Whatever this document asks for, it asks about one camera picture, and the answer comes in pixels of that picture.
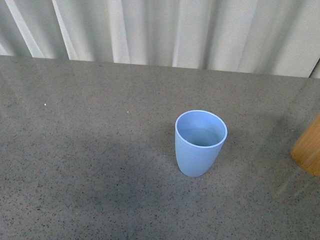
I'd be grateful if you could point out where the white curtain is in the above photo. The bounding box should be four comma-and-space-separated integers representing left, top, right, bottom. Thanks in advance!
0, 0, 320, 78

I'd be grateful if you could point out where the blue plastic cup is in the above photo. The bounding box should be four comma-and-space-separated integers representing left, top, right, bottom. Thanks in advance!
175, 110, 228, 178

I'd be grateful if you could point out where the bamboo chopstick holder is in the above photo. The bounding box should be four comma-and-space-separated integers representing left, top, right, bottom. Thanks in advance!
291, 114, 320, 177

